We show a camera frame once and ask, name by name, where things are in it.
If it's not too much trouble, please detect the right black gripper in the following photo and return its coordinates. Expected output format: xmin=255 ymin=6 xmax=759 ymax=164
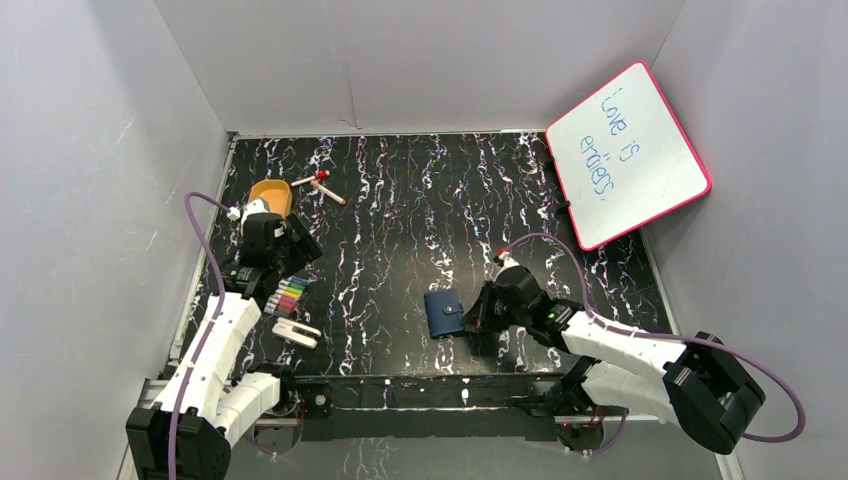
xmin=461 ymin=280 xmax=530 ymax=333

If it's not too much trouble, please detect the navy blue card holder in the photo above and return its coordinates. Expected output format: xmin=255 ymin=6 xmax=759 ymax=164
xmin=424 ymin=288 xmax=464 ymax=339

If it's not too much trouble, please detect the orange oval tray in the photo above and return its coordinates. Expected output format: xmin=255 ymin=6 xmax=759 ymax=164
xmin=246 ymin=179 xmax=292 ymax=218

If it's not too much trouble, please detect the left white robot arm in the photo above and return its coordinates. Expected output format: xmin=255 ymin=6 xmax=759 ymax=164
xmin=126 ymin=213 xmax=322 ymax=479

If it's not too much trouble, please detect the colourful marker pen set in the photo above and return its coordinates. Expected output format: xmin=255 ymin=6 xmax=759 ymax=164
xmin=263 ymin=276 xmax=309 ymax=317

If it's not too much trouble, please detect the white marker pen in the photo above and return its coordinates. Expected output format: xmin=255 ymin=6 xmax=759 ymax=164
xmin=310 ymin=180 xmax=347 ymax=205

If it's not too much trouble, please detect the red capped marker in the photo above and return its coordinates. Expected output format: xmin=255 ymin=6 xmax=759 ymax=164
xmin=290 ymin=170 xmax=330 ymax=187

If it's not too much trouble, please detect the white whiteboard eraser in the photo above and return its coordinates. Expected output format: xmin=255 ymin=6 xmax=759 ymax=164
xmin=272 ymin=317 xmax=322 ymax=349

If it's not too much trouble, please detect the pink framed whiteboard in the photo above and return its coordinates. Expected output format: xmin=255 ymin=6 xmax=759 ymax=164
xmin=545 ymin=61 xmax=712 ymax=251

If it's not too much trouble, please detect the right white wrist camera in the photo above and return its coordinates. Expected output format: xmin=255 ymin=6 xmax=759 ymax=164
xmin=494 ymin=249 xmax=520 ymax=275

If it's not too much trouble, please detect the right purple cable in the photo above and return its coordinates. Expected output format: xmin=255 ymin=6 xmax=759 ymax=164
xmin=498 ymin=232 xmax=808 ymax=444

